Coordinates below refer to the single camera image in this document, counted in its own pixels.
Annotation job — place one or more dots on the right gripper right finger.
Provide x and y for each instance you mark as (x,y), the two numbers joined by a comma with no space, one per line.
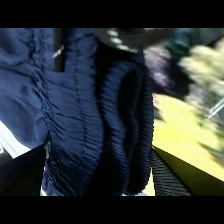
(166,180)

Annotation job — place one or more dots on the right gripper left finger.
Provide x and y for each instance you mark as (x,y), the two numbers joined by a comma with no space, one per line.
(20,173)

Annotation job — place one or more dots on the navy blue garment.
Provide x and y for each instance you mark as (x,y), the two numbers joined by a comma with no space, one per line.
(76,110)

